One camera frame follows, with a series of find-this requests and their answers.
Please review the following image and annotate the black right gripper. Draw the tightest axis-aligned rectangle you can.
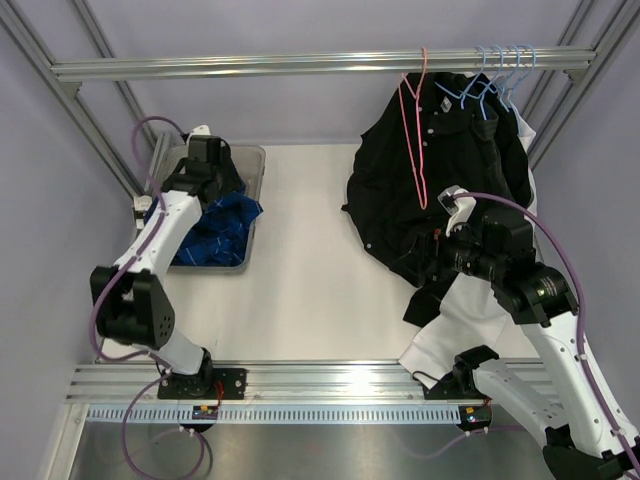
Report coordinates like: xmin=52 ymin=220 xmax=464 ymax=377
xmin=389 ymin=213 xmax=504 ymax=288

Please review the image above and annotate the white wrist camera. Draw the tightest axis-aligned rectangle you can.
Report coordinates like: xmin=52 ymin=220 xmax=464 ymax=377
xmin=182 ymin=125 xmax=211 ymax=143
xmin=438 ymin=185 xmax=476 ymax=237

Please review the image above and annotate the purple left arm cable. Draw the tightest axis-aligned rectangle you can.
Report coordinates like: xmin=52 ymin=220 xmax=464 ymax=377
xmin=88 ymin=116 xmax=211 ymax=474

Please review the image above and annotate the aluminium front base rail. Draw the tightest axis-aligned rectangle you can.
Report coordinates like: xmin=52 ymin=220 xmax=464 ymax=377
xmin=64 ymin=362 xmax=609 ymax=404

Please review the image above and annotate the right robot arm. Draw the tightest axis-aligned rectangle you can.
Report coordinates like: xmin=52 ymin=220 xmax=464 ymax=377
xmin=433 ymin=207 xmax=639 ymax=479

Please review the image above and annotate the white shirt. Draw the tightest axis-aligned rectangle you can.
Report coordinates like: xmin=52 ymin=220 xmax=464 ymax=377
xmin=397 ymin=107 xmax=546 ymax=381

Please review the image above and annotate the white slotted cable duct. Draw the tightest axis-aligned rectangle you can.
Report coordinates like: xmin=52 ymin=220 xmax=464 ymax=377
xmin=87 ymin=404 xmax=461 ymax=425

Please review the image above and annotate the blue plaid shirt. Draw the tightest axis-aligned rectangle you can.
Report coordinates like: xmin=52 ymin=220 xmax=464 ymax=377
xmin=171 ymin=180 xmax=263 ymax=268

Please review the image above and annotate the aluminium hanging rail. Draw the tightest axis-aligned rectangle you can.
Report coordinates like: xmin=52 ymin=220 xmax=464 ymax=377
xmin=53 ymin=46 xmax=591 ymax=83

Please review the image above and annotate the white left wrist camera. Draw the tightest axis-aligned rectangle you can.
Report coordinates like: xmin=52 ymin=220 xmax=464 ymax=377
xmin=182 ymin=125 xmax=211 ymax=143

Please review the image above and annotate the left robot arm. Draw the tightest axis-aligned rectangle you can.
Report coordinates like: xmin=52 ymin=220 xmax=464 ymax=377
xmin=90 ymin=130 xmax=242 ymax=399

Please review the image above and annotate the right aluminium frame post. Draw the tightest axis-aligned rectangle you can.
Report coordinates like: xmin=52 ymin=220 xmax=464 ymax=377
xmin=522 ymin=1 xmax=639 ymax=169

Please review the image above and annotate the clear plastic bin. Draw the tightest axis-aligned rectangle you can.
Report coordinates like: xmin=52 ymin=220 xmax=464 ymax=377
xmin=131 ymin=135 xmax=265 ymax=278

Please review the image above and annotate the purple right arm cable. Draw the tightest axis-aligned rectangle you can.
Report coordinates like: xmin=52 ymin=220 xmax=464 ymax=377
xmin=449 ymin=192 xmax=640 ymax=471

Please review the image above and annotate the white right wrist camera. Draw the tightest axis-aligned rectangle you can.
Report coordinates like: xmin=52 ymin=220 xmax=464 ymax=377
xmin=438 ymin=185 xmax=476 ymax=237

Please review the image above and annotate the pink wire hanger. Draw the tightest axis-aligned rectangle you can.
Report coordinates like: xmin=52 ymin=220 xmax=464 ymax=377
xmin=397 ymin=47 xmax=429 ymax=211

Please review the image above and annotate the black shirt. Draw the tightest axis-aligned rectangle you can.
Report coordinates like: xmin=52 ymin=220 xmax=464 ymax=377
xmin=342 ymin=72 xmax=533 ymax=294

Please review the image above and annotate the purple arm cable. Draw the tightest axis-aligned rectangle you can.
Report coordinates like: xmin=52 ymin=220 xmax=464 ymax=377
xmin=88 ymin=116 xmax=211 ymax=474
xmin=449 ymin=192 xmax=640 ymax=471

